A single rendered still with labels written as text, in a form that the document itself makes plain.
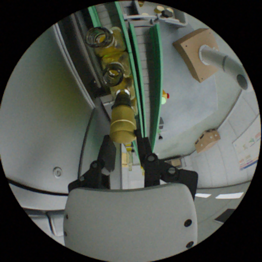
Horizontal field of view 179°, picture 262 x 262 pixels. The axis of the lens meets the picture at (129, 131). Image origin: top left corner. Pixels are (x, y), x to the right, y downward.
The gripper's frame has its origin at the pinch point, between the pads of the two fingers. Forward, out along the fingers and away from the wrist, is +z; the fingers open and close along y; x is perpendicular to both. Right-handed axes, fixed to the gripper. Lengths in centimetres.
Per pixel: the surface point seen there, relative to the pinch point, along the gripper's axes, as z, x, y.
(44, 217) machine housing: -12.5, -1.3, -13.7
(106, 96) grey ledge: 34.9, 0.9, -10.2
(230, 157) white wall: 33, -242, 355
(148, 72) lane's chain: 31.5, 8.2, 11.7
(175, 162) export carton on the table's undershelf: 227, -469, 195
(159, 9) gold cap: 27, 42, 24
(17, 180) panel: -8.6, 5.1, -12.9
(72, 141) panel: 5.0, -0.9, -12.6
